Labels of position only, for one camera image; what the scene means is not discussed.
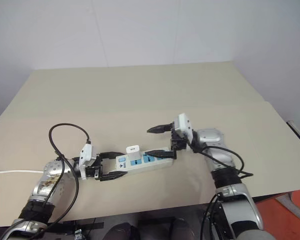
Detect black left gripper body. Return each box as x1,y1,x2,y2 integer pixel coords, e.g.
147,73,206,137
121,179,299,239
84,153,104,181

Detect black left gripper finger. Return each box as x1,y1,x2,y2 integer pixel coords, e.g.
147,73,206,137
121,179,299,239
99,150,126,160
99,171,128,182

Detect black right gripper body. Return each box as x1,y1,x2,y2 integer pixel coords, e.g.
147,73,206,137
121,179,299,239
169,121,189,161

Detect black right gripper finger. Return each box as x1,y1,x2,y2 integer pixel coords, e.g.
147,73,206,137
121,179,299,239
146,122,176,135
144,149,177,161

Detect white power strip blue sockets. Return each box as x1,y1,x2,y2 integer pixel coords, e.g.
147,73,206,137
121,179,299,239
112,149,175,177

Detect white charger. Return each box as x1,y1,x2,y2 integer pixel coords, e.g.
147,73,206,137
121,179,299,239
125,144,143,161

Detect dark rounded shape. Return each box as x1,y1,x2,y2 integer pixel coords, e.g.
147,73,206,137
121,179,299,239
169,216,199,240
109,221,141,240

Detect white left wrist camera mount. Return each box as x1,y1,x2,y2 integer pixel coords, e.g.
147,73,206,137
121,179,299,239
78,143,101,181

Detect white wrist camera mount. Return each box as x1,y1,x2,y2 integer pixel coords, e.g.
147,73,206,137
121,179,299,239
78,143,101,181
173,113,194,148

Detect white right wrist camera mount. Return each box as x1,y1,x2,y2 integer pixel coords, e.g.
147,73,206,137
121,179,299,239
173,113,194,148

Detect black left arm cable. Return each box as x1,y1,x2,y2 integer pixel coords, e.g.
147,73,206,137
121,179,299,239
39,123,92,229

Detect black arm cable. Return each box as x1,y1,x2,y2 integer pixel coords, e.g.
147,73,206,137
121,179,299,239
39,123,92,229
192,144,254,240

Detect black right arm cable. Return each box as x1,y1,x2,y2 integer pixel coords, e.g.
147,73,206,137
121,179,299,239
192,144,254,240

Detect white power strip cord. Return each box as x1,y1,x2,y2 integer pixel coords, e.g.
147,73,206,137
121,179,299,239
0,169,45,174

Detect grey metal frame bar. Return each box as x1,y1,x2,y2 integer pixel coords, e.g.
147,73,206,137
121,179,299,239
274,193,300,226

